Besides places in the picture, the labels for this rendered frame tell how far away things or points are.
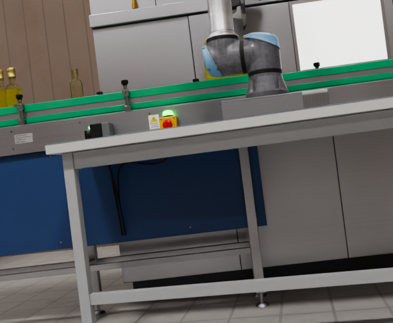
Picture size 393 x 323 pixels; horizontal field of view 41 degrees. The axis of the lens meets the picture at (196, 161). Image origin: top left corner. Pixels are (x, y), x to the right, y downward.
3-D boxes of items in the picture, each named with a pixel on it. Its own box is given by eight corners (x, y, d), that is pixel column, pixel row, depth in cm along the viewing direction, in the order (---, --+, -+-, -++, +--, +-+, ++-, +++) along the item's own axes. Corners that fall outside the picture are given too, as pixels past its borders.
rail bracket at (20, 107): (28, 125, 227) (24, 94, 227) (21, 124, 220) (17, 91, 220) (19, 126, 228) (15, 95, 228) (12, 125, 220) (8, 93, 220)
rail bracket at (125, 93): (133, 111, 224) (129, 79, 224) (129, 109, 217) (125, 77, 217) (124, 112, 225) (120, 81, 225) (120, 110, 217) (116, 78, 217)
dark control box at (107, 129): (115, 143, 223) (112, 123, 223) (111, 141, 215) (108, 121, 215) (96, 145, 223) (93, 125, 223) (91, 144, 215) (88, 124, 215)
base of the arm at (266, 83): (288, 93, 174) (286, 64, 175) (243, 99, 177) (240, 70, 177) (290, 100, 189) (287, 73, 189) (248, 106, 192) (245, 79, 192)
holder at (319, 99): (318, 118, 227) (316, 100, 227) (331, 111, 199) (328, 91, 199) (279, 124, 228) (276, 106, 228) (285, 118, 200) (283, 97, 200)
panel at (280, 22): (389, 62, 245) (380, -10, 246) (391, 61, 242) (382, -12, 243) (197, 88, 251) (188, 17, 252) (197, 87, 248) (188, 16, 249)
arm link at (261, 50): (281, 66, 176) (277, 26, 177) (241, 71, 179) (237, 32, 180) (283, 73, 188) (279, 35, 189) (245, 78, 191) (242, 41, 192)
